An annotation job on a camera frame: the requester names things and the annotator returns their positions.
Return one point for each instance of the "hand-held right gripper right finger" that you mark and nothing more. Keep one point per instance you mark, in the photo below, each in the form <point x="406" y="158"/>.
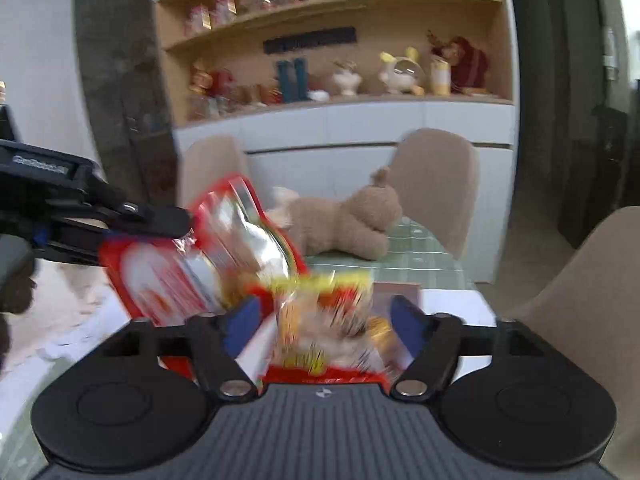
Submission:
<point x="407" y="325"/>

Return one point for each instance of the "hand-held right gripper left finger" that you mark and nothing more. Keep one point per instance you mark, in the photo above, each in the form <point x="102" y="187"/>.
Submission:
<point x="242" y="325"/>

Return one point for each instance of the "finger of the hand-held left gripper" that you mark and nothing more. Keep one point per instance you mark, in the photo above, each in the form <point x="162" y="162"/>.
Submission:
<point x="150" y="220"/>
<point x="70" y="252"/>

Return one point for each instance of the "large red snack bag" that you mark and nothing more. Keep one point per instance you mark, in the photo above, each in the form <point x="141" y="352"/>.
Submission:
<point x="165" y="280"/>

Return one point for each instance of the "yellow red snack packet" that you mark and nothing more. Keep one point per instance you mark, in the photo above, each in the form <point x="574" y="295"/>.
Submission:
<point x="320" y="320"/>

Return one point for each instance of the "person's left hand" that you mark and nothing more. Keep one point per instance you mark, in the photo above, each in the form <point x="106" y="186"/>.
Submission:
<point x="17" y="295"/>

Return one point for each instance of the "brown placemat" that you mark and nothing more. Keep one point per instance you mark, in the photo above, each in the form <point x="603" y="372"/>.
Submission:
<point x="397" y="295"/>

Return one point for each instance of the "green checked tablecloth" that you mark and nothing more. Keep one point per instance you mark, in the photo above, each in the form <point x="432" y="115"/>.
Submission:
<point x="430" y="260"/>

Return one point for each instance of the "beige chair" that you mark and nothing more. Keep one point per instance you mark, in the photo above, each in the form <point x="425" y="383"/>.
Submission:
<point x="212" y="170"/>
<point x="435" y="185"/>
<point x="585" y="310"/>

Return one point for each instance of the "brown plush teddy bear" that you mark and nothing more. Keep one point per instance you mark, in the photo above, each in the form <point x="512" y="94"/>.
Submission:
<point x="345" y="225"/>

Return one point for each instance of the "dark tall cabinet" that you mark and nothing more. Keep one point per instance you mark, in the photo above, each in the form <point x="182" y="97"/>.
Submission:
<point x="120" y="85"/>

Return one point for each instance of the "red figurine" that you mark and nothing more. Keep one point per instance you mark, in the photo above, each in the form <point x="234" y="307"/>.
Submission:
<point x="212" y="80"/>

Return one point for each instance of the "blue books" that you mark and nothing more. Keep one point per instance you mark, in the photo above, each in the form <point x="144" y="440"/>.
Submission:
<point x="291" y="80"/>

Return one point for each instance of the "red lidded jar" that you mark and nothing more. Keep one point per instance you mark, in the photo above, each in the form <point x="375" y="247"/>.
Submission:
<point x="224" y="10"/>
<point x="197" y="20"/>

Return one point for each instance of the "small white figurine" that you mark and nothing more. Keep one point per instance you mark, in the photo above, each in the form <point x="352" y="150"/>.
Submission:
<point x="346" y="80"/>

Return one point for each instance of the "yellow white cup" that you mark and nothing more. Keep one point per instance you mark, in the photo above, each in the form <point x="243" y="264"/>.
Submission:
<point x="440" y="77"/>

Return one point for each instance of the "white yellow figurine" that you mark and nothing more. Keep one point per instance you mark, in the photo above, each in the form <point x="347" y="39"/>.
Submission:
<point x="400" y="72"/>

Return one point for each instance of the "dark appliance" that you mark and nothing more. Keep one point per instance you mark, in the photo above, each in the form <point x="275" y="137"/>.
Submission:
<point x="607" y="150"/>

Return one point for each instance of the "brown reindeer plush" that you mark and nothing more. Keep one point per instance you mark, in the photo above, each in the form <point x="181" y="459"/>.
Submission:
<point x="462" y="62"/>

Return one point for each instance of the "white wall cabinet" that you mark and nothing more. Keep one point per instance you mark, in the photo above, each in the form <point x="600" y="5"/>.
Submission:
<point x="350" y="135"/>

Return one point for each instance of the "wooden wall shelf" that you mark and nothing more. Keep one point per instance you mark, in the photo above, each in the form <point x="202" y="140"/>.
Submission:
<point x="340" y="35"/>

